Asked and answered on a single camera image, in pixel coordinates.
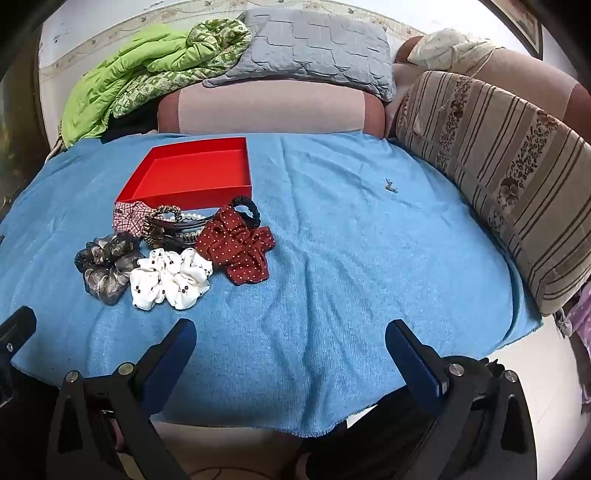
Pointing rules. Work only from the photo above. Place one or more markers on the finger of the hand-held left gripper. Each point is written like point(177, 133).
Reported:
point(18, 330)

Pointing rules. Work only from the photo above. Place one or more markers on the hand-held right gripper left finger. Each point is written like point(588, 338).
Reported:
point(178, 350)

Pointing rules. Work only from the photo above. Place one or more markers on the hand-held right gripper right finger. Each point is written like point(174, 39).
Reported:
point(408, 355)

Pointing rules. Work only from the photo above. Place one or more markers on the white dotted scrunchie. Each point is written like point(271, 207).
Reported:
point(171, 277)

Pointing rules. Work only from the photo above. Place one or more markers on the grey sheer scrunchie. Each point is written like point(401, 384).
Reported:
point(106, 267)

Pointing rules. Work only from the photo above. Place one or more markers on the red dotted scrunchie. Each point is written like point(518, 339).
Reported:
point(235, 249)

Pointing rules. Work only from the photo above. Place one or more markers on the black hair claw clip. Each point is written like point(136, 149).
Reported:
point(171, 229)

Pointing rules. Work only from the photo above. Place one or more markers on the red white gingham scrunchie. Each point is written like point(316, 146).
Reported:
point(129, 217)

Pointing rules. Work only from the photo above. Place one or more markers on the red cardboard box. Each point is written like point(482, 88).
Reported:
point(194, 170)

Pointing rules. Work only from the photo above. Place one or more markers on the blue blanket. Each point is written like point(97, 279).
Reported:
point(346, 277)

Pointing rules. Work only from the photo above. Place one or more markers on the purple cloth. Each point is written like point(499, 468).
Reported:
point(581, 332)

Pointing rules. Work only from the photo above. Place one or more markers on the dark wooden furniture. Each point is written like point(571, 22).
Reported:
point(18, 138)

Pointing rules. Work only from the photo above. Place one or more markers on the striped floral cushion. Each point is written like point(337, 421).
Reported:
point(508, 161)

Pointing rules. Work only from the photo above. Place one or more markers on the black cloth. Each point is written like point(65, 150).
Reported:
point(129, 124)

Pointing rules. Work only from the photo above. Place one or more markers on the pink brown bolster cushion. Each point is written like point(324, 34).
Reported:
point(521, 69)
point(268, 108)

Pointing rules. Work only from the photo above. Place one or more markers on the green quilt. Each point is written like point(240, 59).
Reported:
point(138, 69)

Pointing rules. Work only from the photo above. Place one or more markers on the white patterned cloth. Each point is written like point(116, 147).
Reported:
point(443, 48)

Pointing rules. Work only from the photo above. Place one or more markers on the grey quilted pillow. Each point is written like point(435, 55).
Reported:
point(314, 46)

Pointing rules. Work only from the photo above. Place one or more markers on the framed wall picture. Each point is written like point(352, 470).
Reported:
point(521, 21)

